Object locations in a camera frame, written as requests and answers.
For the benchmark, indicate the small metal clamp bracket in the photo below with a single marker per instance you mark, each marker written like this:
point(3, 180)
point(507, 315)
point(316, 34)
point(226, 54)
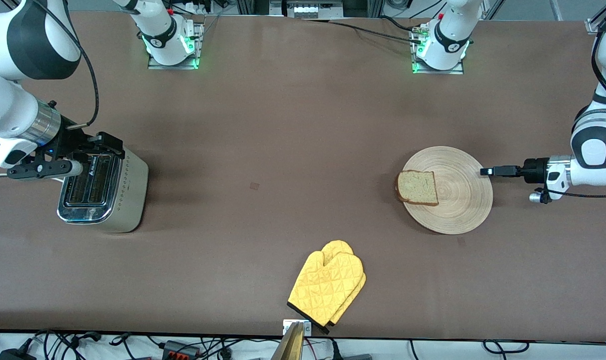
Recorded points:
point(308, 327)

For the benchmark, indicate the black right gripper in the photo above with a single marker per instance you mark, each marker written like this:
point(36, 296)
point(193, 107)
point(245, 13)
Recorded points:
point(71, 141)

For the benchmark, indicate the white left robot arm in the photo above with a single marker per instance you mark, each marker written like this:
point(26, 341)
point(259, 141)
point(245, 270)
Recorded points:
point(598, 147)

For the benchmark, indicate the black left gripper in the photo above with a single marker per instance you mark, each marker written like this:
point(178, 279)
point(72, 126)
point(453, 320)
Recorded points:
point(534, 170)

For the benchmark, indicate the red black connector block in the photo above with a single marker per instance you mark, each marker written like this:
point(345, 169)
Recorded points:
point(180, 349)

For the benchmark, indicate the brown bread slice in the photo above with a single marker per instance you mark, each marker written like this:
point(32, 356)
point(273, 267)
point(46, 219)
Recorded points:
point(418, 187)

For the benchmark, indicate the round wooden plate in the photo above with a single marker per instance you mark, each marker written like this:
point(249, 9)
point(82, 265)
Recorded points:
point(463, 200)

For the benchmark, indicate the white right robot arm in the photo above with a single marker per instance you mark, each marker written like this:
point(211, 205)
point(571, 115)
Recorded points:
point(2, 110)

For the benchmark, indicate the black plug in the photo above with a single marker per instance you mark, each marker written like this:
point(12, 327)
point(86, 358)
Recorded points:
point(355, 357)

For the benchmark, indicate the black power adapter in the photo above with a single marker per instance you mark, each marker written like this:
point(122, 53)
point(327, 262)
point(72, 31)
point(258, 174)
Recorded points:
point(15, 356)

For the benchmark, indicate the white power strip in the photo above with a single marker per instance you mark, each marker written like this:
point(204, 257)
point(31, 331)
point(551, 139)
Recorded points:
point(313, 10)

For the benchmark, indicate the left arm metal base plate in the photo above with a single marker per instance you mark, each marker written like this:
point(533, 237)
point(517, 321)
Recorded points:
point(458, 71)

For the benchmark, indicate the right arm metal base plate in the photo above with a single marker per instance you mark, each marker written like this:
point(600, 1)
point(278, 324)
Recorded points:
point(198, 37)

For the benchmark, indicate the aluminium frame corner post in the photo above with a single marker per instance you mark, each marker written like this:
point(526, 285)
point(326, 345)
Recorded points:
point(593, 27)

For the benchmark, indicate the brass coloured bar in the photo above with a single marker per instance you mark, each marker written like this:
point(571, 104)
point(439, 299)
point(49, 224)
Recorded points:
point(290, 347)

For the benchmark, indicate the silver two-slot toaster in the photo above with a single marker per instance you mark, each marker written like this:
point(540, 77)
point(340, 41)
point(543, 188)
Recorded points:
point(127, 200)

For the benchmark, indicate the yellow quilted oven mitt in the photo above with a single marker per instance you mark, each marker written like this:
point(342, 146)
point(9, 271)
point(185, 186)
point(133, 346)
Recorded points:
point(328, 290)
point(338, 246)

